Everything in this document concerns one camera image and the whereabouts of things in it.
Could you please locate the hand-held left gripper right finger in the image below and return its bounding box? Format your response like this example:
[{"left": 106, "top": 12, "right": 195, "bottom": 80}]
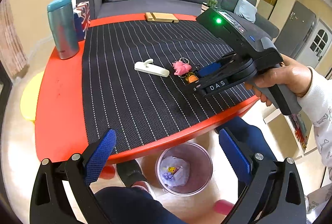
[{"left": 218, "top": 128, "right": 307, "bottom": 224}]

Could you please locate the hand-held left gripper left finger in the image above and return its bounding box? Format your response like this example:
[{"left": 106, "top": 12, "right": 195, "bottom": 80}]
[{"left": 29, "top": 129, "right": 117, "bottom": 224}]

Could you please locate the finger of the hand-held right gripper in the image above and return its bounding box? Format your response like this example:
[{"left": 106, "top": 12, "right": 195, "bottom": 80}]
[
  {"left": 187, "top": 70, "right": 229, "bottom": 95},
  {"left": 197, "top": 52, "right": 251, "bottom": 78}
]

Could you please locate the transparent purple waste bin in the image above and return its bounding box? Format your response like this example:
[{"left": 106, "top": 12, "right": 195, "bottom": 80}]
[{"left": 155, "top": 143, "right": 213, "bottom": 196}]

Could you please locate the purple paper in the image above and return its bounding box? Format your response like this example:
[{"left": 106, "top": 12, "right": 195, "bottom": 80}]
[{"left": 162, "top": 171, "right": 177, "bottom": 183}]

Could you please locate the person's right forearm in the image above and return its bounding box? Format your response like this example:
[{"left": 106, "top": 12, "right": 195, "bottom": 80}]
[{"left": 296, "top": 66, "right": 332, "bottom": 170}]

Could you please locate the person's right hand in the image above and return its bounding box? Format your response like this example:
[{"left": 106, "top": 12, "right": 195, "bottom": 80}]
[{"left": 244, "top": 54, "right": 312, "bottom": 108}]

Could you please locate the light blue cushion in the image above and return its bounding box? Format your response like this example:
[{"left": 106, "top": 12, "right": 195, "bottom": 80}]
[{"left": 233, "top": 0, "right": 258, "bottom": 22}]

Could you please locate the black slipper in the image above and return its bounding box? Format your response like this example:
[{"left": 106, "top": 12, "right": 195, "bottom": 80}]
[{"left": 116, "top": 159, "right": 156, "bottom": 198}]

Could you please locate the potted cactus in striped pot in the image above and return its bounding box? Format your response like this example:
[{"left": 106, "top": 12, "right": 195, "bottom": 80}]
[{"left": 201, "top": 0, "right": 218, "bottom": 13}]

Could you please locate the person's left leg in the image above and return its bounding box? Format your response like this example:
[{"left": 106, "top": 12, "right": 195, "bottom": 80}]
[{"left": 95, "top": 186, "right": 182, "bottom": 224}]

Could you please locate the white plastic bag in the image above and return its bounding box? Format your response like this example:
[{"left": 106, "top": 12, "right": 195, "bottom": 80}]
[{"left": 159, "top": 155, "right": 190, "bottom": 187}]

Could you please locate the white low shelf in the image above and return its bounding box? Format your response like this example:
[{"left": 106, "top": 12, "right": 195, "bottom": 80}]
[{"left": 262, "top": 105, "right": 314, "bottom": 157}]

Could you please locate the grey refrigerator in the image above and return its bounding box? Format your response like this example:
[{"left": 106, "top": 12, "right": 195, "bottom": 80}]
[{"left": 274, "top": 1, "right": 317, "bottom": 60}]

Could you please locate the black striped table mat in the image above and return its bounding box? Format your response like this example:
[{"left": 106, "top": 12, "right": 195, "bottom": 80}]
[{"left": 82, "top": 19, "right": 256, "bottom": 155}]

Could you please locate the colourful picture book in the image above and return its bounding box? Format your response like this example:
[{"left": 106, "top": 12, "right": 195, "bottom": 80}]
[{"left": 287, "top": 112, "right": 309, "bottom": 148}]

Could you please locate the wooden phone stand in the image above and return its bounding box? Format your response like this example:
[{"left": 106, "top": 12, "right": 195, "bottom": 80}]
[{"left": 145, "top": 12, "right": 179, "bottom": 23}]

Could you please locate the white door with window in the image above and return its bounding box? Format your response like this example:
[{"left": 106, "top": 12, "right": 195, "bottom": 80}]
[{"left": 298, "top": 19, "right": 332, "bottom": 69}]

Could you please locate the yellow round stool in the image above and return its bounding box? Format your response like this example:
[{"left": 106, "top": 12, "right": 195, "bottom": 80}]
[{"left": 20, "top": 71, "right": 44, "bottom": 124}]

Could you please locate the teal thermos bottle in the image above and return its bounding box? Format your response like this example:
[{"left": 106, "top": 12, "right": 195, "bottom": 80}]
[{"left": 47, "top": 0, "right": 80, "bottom": 60}]

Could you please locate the flag print tissue box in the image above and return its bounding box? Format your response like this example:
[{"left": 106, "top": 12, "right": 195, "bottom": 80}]
[{"left": 63, "top": 0, "right": 91, "bottom": 42}]

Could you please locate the beige patterned curtain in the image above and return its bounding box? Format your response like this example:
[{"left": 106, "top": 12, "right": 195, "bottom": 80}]
[{"left": 0, "top": 0, "right": 28, "bottom": 79}]

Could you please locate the orange yellow keychain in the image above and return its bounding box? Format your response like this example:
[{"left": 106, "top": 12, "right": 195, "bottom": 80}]
[{"left": 185, "top": 71, "right": 199, "bottom": 83}]

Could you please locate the pink plush keychain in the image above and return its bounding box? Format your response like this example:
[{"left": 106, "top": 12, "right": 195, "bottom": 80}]
[{"left": 172, "top": 57, "right": 192, "bottom": 76}]

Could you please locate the white adhesive wall hook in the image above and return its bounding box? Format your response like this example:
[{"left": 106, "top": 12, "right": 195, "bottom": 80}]
[{"left": 134, "top": 59, "right": 170, "bottom": 77}]

